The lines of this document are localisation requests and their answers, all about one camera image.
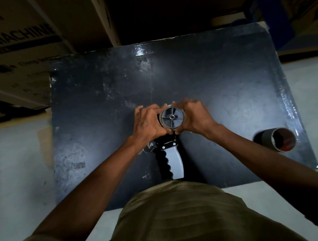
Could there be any person's left hand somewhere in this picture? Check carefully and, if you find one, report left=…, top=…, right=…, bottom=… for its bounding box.
left=128, top=103, right=175, bottom=150

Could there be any person's right hand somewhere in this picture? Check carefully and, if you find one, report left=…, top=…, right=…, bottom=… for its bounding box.
left=171, top=96, right=222, bottom=144

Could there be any grey tape dispenser gun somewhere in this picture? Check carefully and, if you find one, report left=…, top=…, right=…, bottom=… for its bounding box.
left=136, top=104, right=192, bottom=183

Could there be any person's right forearm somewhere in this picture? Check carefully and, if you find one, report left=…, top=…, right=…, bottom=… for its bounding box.
left=205, top=115, right=318, bottom=203

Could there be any person's left forearm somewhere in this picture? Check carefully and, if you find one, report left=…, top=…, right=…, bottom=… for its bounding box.
left=24, top=134, right=160, bottom=241

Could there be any person's olive ribbed shirt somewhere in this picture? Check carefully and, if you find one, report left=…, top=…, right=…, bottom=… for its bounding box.
left=0, top=169, right=318, bottom=241

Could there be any plain brown cardboard box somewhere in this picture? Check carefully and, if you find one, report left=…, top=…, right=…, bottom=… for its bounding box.
left=26, top=0, right=122, bottom=57

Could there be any large printed cardboard box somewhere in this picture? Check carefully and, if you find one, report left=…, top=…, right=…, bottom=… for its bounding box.
left=0, top=0, right=81, bottom=113

